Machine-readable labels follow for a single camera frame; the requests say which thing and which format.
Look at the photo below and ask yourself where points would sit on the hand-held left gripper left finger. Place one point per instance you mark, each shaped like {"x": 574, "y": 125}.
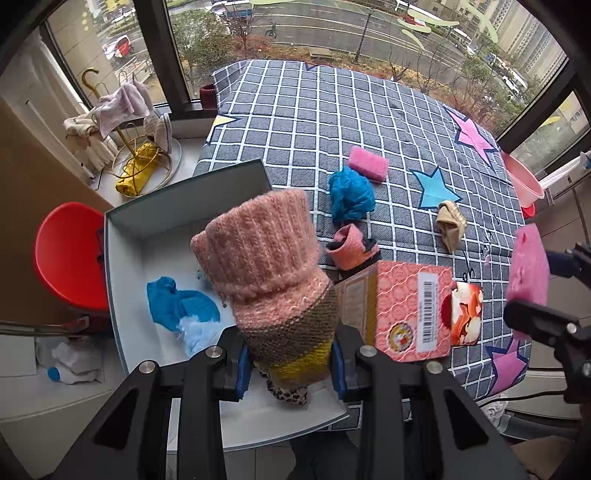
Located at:
{"x": 241, "y": 374}

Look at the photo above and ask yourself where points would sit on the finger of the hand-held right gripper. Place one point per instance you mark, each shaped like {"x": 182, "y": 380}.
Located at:
{"x": 558, "y": 263}
{"x": 535, "y": 316}

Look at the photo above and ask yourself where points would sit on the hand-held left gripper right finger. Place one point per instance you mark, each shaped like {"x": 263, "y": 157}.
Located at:
{"x": 339, "y": 369}

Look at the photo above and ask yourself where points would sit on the pink sponge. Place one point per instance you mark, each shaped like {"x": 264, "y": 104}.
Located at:
{"x": 526, "y": 272}
{"x": 368, "y": 165}

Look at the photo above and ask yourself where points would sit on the leopard print scrunchie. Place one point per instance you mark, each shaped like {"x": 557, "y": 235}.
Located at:
{"x": 288, "y": 394}

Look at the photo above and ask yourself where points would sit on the light blue plastic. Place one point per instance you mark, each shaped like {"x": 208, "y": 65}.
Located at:
{"x": 198, "y": 337}

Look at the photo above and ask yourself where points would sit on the blue cloth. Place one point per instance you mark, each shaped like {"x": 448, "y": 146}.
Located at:
{"x": 351, "y": 194}
{"x": 184, "y": 304}

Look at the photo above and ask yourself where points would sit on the beige cloth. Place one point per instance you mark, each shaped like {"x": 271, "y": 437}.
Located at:
{"x": 450, "y": 224}

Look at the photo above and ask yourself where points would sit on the pink brown yellow knit sock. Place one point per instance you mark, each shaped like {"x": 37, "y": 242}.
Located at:
{"x": 258, "y": 258}

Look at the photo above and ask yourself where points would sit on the pink and black sock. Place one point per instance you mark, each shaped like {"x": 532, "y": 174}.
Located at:
{"x": 348, "y": 249}

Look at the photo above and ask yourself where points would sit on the grey cardboard box white inside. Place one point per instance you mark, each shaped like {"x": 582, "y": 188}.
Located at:
{"x": 147, "y": 258}

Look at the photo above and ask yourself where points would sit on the red plastic basin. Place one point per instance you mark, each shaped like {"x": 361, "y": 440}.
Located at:
{"x": 528, "y": 210}

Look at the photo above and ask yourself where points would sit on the tissue pack with orange print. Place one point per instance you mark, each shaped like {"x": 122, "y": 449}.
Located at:
{"x": 466, "y": 314}

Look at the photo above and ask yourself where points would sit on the pink patterned carton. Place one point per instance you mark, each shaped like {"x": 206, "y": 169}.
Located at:
{"x": 401, "y": 304}

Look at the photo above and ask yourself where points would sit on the pink plastic basin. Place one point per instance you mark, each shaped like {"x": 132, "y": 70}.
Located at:
{"x": 521, "y": 180}

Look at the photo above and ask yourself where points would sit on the plastic bottle on floor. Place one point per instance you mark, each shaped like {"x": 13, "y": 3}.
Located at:
{"x": 69, "y": 353}

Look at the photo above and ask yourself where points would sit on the red plastic chair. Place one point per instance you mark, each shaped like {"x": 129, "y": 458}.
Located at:
{"x": 64, "y": 258}

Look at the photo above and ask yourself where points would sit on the yellow folded umbrella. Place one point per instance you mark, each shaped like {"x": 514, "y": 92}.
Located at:
{"x": 136, "y": 173}

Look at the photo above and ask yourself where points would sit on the grey checked star blanket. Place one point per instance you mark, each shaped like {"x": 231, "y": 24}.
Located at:
{"x": 323, "y": 115}

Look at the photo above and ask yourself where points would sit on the pale grey cloth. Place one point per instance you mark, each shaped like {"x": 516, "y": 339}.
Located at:
{"x": 159, "y": 131}

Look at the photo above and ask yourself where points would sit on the dark red cup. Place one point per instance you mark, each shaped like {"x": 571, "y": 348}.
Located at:
{"x": 208, "y": 94}

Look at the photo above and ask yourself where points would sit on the beige towel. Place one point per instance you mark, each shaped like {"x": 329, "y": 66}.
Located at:
{"x": 83, "y": 129}

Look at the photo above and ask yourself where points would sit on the lilac towel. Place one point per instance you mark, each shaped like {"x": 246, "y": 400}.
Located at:
{"x": 124, "y": 104}

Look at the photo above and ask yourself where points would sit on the black window frame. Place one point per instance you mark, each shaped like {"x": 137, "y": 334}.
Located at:
{"x": 173, "y": 50}

